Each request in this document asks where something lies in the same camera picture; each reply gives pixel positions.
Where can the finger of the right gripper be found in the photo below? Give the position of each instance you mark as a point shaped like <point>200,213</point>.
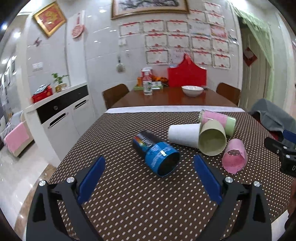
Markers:
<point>289,136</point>
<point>275,146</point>

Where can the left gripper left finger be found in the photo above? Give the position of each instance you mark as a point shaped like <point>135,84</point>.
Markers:
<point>45,221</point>

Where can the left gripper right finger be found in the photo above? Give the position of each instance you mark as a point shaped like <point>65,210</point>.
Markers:
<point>253,220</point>

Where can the white paper cup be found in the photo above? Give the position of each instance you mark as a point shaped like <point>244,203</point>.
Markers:
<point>185,135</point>

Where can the pink paper cup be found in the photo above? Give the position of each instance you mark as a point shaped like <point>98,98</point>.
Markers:
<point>235,157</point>

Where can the pink green cup stack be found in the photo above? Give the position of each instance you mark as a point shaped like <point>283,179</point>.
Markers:
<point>226,121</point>

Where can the beige green cup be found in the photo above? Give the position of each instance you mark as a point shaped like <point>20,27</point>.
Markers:
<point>212,138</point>

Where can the blue black printed cup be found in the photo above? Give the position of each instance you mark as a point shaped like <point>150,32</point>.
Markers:
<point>158,155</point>

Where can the grey jacket on chair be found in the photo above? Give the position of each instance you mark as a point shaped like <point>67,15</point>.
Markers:
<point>272,118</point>

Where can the right brown wooden chair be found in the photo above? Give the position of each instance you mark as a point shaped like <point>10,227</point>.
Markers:
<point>229,92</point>

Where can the brown wooden chair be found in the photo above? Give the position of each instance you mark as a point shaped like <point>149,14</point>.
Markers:
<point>229,92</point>
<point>114,94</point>

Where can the brown polka dot tablecloth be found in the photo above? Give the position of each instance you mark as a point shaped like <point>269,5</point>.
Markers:
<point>131,202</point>

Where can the red diamond door decoration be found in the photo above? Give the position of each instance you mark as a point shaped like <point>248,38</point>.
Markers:
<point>249,57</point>

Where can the sofa with pink blanket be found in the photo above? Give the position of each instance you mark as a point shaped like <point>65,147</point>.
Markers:
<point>16,136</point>

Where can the white ceramic bowl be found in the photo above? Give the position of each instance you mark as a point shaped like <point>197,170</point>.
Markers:
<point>192,91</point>

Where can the white black sideboard cabinet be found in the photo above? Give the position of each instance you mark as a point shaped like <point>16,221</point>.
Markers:
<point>58,121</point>

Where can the green door curtain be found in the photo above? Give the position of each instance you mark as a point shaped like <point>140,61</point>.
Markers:
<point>262,34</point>

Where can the red gift bag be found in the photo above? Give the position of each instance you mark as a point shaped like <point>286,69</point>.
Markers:
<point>187,73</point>

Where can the green tray with items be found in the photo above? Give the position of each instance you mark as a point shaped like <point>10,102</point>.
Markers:
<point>157,83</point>

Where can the red box on cabinet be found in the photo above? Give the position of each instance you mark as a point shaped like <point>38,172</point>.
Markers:
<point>42,92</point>

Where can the small potted green plant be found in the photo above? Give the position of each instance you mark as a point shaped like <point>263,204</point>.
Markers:
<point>59,81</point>

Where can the clear spray bottle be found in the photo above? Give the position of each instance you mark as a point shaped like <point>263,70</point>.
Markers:
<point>147,80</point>

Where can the left brown wooden chair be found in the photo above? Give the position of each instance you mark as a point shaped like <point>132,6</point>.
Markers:
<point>114,94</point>

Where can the gold framed red picture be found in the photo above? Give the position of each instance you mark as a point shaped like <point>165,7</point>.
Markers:
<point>50,18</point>

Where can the large framed blossom painting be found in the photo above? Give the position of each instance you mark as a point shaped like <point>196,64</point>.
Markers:
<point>120,9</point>

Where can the white wall light switch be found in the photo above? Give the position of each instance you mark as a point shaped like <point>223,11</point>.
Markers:
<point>37,66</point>

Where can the hanging brush on wall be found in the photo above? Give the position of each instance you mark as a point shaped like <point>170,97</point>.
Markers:
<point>120,67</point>

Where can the red round wall ornament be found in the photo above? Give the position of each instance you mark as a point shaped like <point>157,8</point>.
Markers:
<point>78,28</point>

